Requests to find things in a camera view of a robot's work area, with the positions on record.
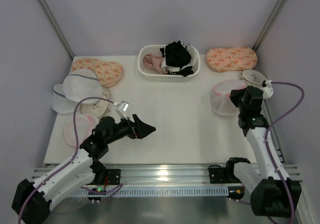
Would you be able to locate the right frame post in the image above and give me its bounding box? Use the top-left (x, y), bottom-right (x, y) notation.
top-left (252, 0), bottom-right (288, 52)

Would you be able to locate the beige-trimmed laundry bag right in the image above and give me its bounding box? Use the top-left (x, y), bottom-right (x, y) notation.
top-left (240, 69), bottom-right (267, 87)

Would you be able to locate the aluminium mounting rail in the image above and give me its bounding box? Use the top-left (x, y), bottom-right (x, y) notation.
top-left (33, 162), bottom-right (303, 188)

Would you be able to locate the pink-trimmed mesh laundry bag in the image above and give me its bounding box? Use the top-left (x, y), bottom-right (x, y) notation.
top-left (210, 79), bottom-right (247, 116)

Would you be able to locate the floral pad right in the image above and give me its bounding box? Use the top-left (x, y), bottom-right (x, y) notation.
top-left (206, 46), bottom-right (258, 72)

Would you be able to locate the white slotted cable duct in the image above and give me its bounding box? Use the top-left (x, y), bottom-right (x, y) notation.
top-left (70, 185), bottom-right (229, 198)

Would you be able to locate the beige laundry bag left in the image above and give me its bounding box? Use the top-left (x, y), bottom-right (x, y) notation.
top-left (80, 99), bottom-right (111, 118)

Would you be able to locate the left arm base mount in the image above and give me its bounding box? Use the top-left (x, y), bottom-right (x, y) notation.
top-left (89, 169), bottom-right (121, 186)

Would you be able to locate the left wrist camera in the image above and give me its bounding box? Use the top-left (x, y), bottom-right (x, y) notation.
top-left (115, 101), bottom-right (129, 120)

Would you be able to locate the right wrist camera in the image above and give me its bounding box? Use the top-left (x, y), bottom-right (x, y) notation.
top-left (261, 79), bottom-right (274, 100)

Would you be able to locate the white plastic basket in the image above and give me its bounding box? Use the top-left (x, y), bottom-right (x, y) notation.
top-left (137, 44), bottom-right (201, 82)

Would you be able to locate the floral pad left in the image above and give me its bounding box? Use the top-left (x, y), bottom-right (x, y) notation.
top-left (71, 58), bottom-right (124, 88)

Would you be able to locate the blue-trimmed mesh bag lower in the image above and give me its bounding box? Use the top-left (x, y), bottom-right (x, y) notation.
top-left (51, 84), bottom-right (77, 115)

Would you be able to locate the black bra in basket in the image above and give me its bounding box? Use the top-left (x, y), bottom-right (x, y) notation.
top-left (160, 41), bottom-right (194, 77)

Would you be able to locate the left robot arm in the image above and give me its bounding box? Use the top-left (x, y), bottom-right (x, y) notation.
top-left (11, 114), bottom-right (156, 224)

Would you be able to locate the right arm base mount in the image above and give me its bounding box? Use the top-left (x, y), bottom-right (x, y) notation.
top-left (207, 164), bottom-right (241, 184)

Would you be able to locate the left frame post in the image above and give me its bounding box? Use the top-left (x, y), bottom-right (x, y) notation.
top-left (37, 0), bottom-right (75, 59)

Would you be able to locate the pink-trimmed flat mesh bag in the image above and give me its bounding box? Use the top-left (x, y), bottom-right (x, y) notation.
top-left (63, 113), bottom-right (100, 147)

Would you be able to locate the blue-trimmed mesh bag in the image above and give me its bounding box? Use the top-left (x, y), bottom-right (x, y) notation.
top-left (62, 68), bottom-right (103, 103)
top-left (51, 84), bottom-right (77, 115)

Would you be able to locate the floral pad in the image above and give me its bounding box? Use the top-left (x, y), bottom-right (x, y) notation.
top-left (71, 58), bottom-right (124, 88)
top-left (206, 46), bottom-right (258, 72)

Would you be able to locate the frame post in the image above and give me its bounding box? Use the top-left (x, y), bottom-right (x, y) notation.
top-left (252, 0), bottom-right (288, 52)
top-left (37, 0), bottom-right (75, 59)

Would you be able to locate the pink bra in basket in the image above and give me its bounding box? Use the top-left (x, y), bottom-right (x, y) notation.
top-left (143, 54), bottom-right (165, 75)

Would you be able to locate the blue-trimmed mesh bag top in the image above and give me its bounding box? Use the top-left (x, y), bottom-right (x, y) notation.
top-left (62, 68), bottom-right (103, 103)

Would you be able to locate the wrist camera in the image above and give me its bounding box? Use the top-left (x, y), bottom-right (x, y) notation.
top-left (115, 101), bottom-right (129, 120)
top-left (261, 79), bottom-right (274, 100)

